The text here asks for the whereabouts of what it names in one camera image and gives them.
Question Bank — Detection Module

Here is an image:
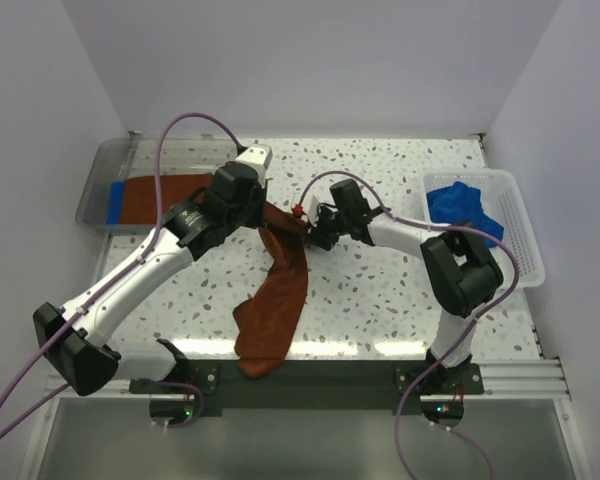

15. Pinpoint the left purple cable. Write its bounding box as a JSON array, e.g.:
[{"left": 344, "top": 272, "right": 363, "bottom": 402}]
[{"left": 0, "top": 112, "right": 251, "bottom": 448}]

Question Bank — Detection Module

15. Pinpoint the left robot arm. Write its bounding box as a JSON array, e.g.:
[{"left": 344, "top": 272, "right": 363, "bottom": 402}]
[{"left": 33, "top": 161, "right": 267, "bottom": 396}]

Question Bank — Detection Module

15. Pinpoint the brown towel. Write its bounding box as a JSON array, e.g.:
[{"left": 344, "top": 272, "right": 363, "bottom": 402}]
[
  {"left": 233, "top": 204, "right": 308, "bottom": 379},
  {"left": 118, "top": 173, "right": 212, "bottom": 225}
]

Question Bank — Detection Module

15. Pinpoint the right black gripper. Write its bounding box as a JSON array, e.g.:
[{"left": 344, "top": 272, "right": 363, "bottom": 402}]
[{"left": 302, "top": 204, "right": 350, "bottom": 251}]

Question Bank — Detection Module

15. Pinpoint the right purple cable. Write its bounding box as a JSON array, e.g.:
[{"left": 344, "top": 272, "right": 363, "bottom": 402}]
[{"left": 297, "top": 170, "right": 525, "bottom": 480}]

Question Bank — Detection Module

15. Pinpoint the white plastic laundry basket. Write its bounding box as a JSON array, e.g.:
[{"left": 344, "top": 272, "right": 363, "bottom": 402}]
[{"left": 420, "top": 168, "right": 545, "bottom": 288}]

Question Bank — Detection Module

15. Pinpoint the purple cable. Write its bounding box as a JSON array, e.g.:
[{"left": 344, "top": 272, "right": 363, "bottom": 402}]
[
  {"left": 0, "top": 112, "right": 251, "bottom": 448},
  {"left": 297, "top": 170, "right": 525, "bottom": 480}
]

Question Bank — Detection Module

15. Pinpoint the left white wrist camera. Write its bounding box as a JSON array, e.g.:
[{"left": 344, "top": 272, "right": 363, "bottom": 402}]
[{"left": 235, "top": 144, "right": 273, "bottom": 184}]

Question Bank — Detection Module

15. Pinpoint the clear plastic storage bin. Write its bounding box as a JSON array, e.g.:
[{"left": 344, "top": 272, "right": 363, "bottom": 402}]
[{"left": 75, "top": 134, "right": 237, "bottom": 235}]

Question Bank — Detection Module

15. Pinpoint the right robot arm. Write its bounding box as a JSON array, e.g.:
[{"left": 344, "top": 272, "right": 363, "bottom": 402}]
[{"left": 294, "top": 179, "right": 504, "bottom": 393}]

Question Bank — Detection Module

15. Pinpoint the aluminium rail frame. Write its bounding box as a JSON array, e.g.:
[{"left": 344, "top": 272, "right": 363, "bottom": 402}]
[{"left": 17, "top": 319, "right": 589, "bottom": 480}]

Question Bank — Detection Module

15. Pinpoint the blue towel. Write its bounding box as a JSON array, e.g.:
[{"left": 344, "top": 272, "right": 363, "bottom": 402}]
[
  {"left": 426, "top": 181, "right": 504, "bottom": 241},
  {"left": 106, "top": 181, "right": 125, "bottom": 225}
]

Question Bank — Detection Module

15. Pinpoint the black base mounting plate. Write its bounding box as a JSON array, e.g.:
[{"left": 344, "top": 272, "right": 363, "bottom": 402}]
[{"left": 129, "top": 358, "right": 486, "bottom": 417}]

